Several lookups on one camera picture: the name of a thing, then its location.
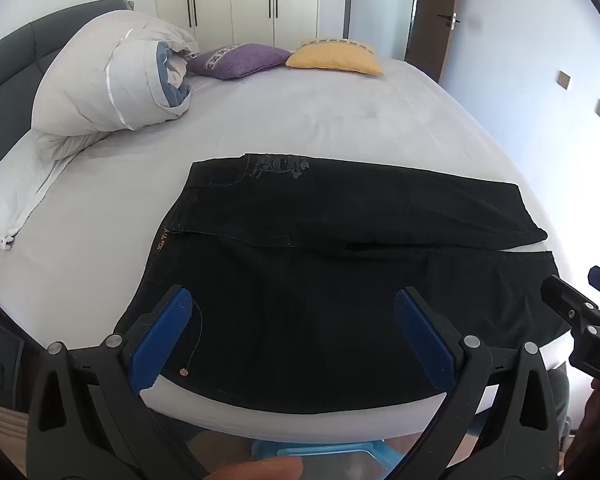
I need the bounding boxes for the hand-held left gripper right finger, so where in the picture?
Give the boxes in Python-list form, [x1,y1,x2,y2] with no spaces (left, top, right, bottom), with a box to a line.
[380,287,566,480]

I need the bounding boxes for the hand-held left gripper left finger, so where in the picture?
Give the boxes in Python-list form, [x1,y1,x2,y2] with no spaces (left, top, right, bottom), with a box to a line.
[27,285,206,480]

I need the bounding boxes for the black pants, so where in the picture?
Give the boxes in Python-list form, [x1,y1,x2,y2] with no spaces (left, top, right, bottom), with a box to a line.
[112,152,573,416]

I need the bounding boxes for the person's grey shorts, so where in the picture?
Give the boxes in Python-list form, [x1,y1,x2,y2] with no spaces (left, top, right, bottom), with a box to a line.
[544,364,572,428]

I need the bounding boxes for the blue stool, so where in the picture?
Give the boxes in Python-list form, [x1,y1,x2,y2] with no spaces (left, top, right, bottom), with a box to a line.
[250,439,406,480]

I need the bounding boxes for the person's bare leg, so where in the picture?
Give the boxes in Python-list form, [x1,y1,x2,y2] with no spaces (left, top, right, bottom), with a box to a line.
[214,456,305,480]

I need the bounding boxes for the dark bedside cabinet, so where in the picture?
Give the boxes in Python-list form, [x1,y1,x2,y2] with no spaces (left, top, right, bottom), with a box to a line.
[0,294,27,402]

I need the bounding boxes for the white folded sheet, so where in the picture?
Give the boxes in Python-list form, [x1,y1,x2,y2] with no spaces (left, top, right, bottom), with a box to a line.
[0,132,81,251]

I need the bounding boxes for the white bed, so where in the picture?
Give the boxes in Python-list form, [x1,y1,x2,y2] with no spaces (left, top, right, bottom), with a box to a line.
[0,55,576,441]

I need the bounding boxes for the rolled white duvet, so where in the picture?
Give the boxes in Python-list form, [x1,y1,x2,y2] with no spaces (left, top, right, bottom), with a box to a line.
[31,10,201,161]

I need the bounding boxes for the brown door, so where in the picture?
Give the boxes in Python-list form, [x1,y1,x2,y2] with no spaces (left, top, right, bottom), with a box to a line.
[405,0,462,84]

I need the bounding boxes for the purple cushion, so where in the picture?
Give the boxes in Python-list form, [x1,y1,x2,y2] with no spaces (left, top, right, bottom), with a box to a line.
[186,43,293,80]

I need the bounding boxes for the yellow cushion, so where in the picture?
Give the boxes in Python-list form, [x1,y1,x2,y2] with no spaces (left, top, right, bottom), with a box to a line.
[285,37,385,77]

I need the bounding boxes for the grey padded headboard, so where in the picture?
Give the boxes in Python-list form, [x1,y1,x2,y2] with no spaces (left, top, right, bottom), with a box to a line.
[0,0,133,196]

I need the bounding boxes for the pale grey door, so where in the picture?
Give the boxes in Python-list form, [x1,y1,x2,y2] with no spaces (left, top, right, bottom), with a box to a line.
[347,0,420,62]

